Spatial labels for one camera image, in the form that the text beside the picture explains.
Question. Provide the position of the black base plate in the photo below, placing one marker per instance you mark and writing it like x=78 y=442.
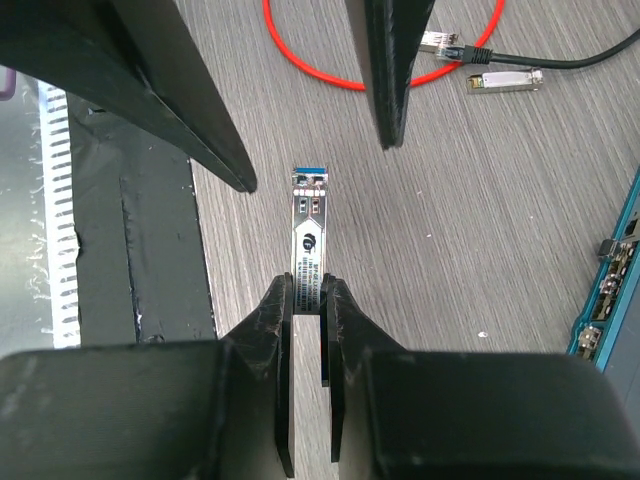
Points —
x=141 y=269

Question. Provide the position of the grey blue network switch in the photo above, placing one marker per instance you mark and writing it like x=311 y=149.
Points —
x=596 y=328

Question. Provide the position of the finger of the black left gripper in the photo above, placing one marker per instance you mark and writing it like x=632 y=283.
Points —
x=137 y=60
x=387 y=36

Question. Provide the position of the silver SFP module labelled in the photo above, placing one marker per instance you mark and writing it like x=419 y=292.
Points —
x=308 y=239

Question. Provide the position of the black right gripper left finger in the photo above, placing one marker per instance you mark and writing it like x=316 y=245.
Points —
x=259 y=430

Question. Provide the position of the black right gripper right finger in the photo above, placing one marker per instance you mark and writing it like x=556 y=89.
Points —
x=346 y=333

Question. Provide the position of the slotted cable duct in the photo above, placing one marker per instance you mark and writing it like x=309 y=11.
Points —
x=61 y=239

